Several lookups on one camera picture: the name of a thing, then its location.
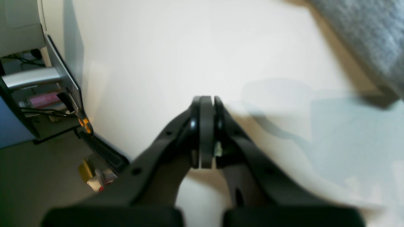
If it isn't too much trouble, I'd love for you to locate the tablet with stand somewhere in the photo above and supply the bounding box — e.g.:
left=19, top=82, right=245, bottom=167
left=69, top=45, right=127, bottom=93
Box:
left=45, top=34, right=94, bottom=135

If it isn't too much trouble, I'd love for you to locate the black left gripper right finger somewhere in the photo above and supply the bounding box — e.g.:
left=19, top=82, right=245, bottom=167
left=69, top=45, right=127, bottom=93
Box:
left=214, top=96, right=365, bottom=227

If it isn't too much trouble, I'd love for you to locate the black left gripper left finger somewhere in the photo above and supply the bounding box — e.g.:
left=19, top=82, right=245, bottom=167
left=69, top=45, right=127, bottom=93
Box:
left=42, top=96, right=213, bottom=227

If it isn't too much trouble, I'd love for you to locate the grey T-shirt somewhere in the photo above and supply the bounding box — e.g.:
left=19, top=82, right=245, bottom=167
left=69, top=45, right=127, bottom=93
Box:
left=309, top=0, right=404, bottom=101

